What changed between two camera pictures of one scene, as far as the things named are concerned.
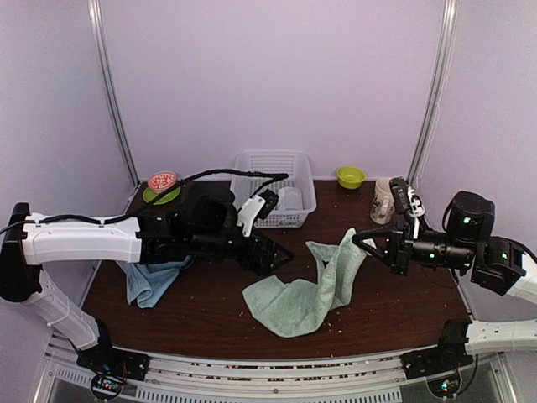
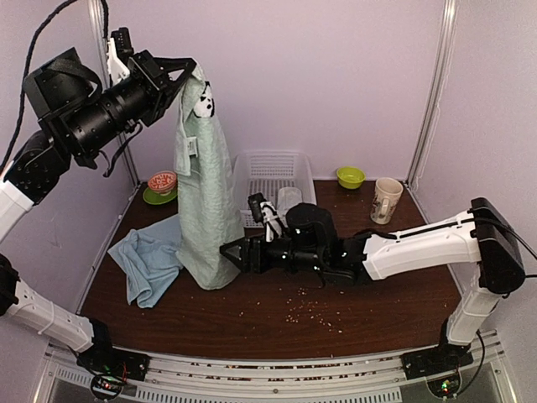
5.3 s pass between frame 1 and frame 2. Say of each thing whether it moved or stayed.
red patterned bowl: stayed
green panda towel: moved
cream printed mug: stayed
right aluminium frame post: stayed
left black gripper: moved
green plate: stayed
